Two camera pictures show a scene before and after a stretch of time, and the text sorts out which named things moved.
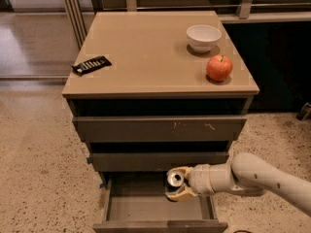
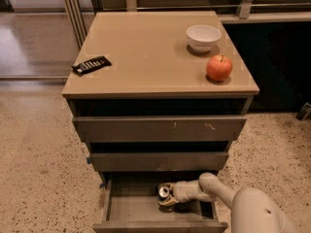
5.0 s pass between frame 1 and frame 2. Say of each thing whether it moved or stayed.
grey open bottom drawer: stayed
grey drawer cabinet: stayed
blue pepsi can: moved
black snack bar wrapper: stayed
